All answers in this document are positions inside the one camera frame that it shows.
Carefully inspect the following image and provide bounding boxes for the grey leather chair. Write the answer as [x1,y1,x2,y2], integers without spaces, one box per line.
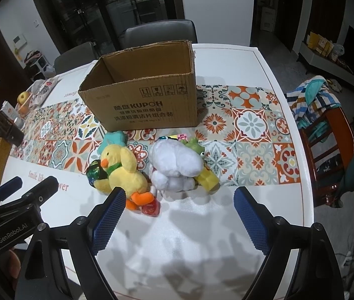
[54,41,99,73]
[121,19,198,51]

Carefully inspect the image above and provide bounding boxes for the dark teal cloth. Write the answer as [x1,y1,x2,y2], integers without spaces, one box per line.
[317,154,354,208]

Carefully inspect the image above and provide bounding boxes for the glass fruit bowl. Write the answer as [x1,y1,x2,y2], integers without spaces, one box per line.
[14,81,45,116]

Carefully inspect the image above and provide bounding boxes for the brown wooden chair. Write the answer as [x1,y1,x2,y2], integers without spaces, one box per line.
[299,106,354,208]

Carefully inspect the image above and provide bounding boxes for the printed white packet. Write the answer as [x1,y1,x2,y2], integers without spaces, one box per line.
[31,77,61,107]

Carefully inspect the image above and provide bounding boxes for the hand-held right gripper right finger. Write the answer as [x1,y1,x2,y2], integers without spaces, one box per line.
[233,186,346,300]

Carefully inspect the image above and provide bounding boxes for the hallway cardboard carton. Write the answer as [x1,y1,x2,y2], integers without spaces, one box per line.
[260,6,276,32]

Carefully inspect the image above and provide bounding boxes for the black vase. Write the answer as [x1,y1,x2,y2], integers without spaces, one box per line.
[0,112,24,146]

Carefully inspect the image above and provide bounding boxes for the small red toy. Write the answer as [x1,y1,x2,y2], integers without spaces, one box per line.
[141,200,161,217]

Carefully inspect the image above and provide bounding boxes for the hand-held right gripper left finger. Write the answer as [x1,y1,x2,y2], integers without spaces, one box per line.
[24,187,127,300]

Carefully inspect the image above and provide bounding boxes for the patterned tile table runner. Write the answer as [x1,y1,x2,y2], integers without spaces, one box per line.
[10,84,292,188]

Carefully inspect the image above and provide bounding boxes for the brown cardboard box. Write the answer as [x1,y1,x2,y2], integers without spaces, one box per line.
[77,40,196,132]

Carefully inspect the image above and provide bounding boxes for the striped clothing pile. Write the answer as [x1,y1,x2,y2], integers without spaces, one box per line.
[286,75,342,129]

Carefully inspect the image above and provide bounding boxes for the yellow paper bags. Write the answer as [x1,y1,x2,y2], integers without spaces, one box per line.
[308,32,335,57]

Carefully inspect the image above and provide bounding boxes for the teal paw plush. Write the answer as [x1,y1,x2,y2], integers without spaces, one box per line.
[103,130,128,151]

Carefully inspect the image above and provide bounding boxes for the white wall panel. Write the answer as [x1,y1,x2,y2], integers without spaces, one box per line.
[12,34,28,48]

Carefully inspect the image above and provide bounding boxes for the green patterned ball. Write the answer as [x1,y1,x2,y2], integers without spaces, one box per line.
[86,160,107,188]

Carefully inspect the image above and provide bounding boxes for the white and orange box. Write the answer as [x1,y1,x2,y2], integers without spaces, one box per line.
[0,101,20,120]

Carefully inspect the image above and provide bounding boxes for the black framed glass door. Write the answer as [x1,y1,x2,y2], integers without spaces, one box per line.
[28,0,185,57]

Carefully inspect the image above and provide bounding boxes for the white plastic bag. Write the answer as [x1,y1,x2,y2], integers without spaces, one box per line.
[331,44,346,61]

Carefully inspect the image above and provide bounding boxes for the white fluffy plush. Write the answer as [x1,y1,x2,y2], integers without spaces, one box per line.
[150,137,203,192]

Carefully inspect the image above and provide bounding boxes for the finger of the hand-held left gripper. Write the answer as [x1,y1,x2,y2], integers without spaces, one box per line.
[0,176,59,215]
[0,176,23,214]

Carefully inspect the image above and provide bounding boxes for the green frog plush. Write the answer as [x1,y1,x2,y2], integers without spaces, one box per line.
[181,137,221,192]

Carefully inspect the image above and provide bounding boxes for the yellow duck plush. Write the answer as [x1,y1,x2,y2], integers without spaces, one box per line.
[94,144,154,211]

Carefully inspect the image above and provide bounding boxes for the person's left hand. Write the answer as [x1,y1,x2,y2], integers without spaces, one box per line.
[6,250,26,288]

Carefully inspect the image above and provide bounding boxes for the white shoe rack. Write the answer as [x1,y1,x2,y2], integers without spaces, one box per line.
[24,50,56,82]

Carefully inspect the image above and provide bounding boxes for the low tv cabinet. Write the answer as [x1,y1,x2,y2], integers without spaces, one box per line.
[297,42,354,96]

